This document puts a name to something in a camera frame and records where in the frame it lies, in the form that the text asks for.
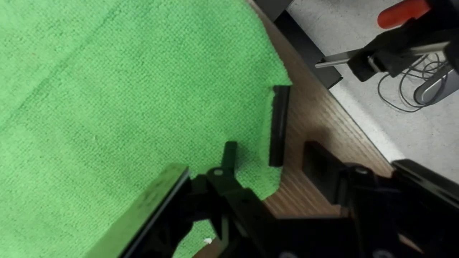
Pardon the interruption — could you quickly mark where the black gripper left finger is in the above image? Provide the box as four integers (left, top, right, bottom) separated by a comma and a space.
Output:
192, 141, 283, 258

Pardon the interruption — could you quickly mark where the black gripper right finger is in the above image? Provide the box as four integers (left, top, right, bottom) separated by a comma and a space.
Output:
303, 141, 459, 258

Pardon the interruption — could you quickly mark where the green cloth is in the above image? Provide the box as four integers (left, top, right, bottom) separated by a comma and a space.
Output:
0, 0, 290, 258

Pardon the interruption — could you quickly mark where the orange handled clamp rear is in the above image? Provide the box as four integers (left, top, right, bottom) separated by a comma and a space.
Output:
316, 0, 459, 82

